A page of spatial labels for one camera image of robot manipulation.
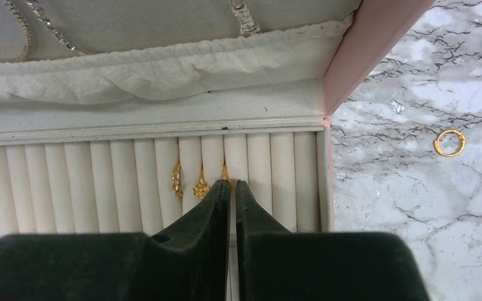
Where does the pink jewelry box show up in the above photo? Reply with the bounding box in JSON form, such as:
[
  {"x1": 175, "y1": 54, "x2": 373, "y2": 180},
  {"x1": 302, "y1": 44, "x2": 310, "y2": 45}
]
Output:
[{"x1": 0, "y1": 0, "x2": 435, "y2": 250}]

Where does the gold flower ring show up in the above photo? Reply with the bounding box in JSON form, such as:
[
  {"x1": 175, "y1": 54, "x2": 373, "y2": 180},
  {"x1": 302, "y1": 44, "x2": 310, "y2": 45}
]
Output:
[{"x1": 193, "y1": 167, "x2": 211, "y2": 200}]

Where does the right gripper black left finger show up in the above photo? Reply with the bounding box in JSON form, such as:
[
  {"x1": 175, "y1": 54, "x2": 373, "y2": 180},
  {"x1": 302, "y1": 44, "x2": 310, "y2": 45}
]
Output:
[{"x1": 0, "y1": 180, "x2": 230, "y2": 300}]

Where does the silver chain necklace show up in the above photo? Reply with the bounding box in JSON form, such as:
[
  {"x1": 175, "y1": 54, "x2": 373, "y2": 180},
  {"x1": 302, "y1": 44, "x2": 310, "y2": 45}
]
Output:
[{"x1": 1, "y1": 0, "x2": 262, "y2": 63}]

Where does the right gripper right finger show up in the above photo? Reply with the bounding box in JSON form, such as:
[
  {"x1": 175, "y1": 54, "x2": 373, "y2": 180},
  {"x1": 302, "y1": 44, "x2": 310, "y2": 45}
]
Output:
[{"x1": 235, "y1": 181, "x2": 429, "y2": 300}]

